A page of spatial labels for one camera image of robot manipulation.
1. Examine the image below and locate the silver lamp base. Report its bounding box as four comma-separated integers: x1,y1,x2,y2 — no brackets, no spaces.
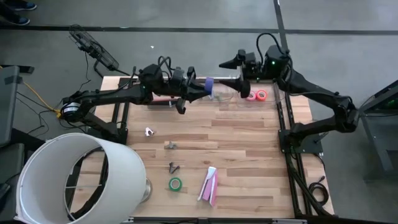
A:
139,177,153,203

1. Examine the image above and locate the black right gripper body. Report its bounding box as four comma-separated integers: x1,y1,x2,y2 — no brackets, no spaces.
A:
238,49,266,81

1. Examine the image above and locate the pink white stapler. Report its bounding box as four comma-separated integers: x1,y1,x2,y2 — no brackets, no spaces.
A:
197,166,220,207

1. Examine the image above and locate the coiled black cable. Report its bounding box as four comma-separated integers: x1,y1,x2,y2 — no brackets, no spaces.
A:
307,175,330,207

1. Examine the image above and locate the red stapler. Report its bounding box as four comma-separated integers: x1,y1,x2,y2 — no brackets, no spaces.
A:
152,95,180,105

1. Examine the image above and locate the grey metal stand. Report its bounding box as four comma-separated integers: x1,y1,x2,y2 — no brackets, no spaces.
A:
346,79,398,182

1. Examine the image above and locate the green tape roll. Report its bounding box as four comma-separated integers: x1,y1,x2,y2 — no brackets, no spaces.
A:
168,177,183,192

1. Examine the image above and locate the black wire mesh fan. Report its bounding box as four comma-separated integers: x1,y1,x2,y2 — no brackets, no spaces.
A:
68,24,128,78

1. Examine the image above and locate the grey equipment cart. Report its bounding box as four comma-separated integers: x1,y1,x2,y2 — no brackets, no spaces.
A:
0,64,35,187

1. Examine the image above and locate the blue tape roll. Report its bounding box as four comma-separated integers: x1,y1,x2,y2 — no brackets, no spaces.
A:
204,77,215,95

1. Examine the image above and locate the clear plastic bin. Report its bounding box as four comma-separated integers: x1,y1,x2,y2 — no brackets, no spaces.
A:
123,74,175,108
177,74,228,106
235,73,285,108

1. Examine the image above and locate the black floor cable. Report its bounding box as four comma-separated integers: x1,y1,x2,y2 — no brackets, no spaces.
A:
52,51,93,110

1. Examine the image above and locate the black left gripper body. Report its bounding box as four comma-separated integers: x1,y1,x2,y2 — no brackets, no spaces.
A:
169,65,197,115

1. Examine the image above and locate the white lamp shade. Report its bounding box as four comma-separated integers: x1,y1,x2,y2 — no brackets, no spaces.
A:
14,133,147,224

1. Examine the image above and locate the yellow cable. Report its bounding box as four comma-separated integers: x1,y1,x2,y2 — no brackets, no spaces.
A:
0,64,68,119

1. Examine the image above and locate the black aluminium table frame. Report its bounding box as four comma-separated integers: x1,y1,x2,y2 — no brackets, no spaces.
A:
113,76,335,224

